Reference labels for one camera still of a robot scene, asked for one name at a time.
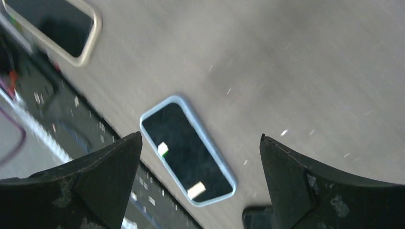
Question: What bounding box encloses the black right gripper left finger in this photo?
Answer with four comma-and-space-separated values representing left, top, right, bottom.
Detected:
0, 132, 142, 229

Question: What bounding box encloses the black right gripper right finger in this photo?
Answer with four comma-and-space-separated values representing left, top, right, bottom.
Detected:
259, 135, 405, 229

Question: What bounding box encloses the phone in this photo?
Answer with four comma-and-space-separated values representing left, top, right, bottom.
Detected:
139, 95, 237, 207
2, 0, 102, 67
242, 206, 276, 229

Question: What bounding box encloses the phone in black case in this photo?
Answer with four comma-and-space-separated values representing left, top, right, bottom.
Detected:
242, 206, 276, 229

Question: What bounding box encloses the phone in beige case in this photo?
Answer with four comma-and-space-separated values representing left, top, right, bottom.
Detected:
2, 0, 102, 67

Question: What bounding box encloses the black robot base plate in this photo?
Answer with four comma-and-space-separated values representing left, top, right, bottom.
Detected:
0, 29, 200, 229

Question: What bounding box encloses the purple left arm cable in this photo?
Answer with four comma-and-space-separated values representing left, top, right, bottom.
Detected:
0, 105, 27, 167

